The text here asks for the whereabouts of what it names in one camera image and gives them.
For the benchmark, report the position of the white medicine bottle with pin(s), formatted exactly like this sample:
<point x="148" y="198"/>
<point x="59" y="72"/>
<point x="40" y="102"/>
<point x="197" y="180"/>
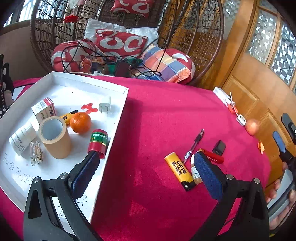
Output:
<point x="22" y="138"/>

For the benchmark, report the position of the orange mandarin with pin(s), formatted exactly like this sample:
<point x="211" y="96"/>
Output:
<point x="80" y="123"/>

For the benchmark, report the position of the right hand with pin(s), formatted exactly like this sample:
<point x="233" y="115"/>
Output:
<point x="279" y="203"/>

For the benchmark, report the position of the red apple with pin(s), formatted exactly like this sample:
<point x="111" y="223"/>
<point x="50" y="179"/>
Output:
<point x="252" y="126"/>

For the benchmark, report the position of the white red medicine box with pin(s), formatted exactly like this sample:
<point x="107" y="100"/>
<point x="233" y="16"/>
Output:
<point x="44" y="109"/>

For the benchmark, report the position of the wooden door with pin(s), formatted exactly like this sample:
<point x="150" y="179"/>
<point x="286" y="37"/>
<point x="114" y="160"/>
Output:
<point x="262" y="79"/>

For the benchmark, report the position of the white square charger puck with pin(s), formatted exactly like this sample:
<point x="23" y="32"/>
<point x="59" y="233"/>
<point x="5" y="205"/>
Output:
<point x="241" y="120"/>

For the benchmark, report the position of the red white cushion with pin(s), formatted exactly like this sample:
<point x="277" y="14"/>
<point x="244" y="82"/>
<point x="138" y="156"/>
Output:
<point x="119" y="44"/>

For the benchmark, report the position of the small white dropper bottle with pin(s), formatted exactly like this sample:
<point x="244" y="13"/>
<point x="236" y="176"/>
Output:
<point x="196" y="176"/>

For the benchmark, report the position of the brown tape roll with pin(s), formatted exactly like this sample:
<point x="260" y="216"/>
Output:
<point x="54" y="135"/>

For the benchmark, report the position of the red headrest cushion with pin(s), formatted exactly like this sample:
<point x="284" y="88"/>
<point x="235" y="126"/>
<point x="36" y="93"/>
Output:
<point x="138" y="7"/>

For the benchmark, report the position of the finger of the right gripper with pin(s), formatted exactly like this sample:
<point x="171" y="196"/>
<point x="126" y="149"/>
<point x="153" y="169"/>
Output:
<point x="285" y="155"/>
<point x="289" y="126"/>

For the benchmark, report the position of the black charger plug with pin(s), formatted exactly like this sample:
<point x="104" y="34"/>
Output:
<point x="219" y="148"/>

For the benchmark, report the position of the wicker hanging chair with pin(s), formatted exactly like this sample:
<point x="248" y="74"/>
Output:
<point x="194" y="27"/>

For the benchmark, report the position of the black gel pen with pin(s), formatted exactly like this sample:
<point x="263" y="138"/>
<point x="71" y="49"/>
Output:
<point x="193" y="146"/>

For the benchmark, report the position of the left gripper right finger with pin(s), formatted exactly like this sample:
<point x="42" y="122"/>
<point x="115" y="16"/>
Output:
<point x="251" y="221"/>

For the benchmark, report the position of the white shallow tray box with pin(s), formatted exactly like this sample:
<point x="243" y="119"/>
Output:
<point x="68" y="92"/>

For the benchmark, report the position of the plaid cushion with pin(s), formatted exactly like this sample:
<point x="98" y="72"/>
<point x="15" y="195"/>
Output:
<point x="160" y="66"/>

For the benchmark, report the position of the red green can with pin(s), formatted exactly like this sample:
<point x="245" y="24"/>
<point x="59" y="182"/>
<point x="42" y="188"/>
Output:
<point x="98" y="142"/>

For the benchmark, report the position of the cartoon sticker badge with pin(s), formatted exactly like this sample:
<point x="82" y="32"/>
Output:
<point x="36" y="153"/>

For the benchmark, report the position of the black phone stand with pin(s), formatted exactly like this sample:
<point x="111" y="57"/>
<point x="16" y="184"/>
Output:
<point x="6" y="87"/>

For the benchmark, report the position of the white charger plug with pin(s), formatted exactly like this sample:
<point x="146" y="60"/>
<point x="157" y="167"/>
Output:
<point x="105" y="104"/>

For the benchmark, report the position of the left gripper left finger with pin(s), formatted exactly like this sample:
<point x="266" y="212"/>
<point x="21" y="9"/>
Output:
<point x="41" y="221"/>

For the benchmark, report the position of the yellow lighter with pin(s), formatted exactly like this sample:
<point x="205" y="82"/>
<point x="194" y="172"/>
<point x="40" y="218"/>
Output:
<point x="180" y="171"/>
<point x="67" y="117"/>

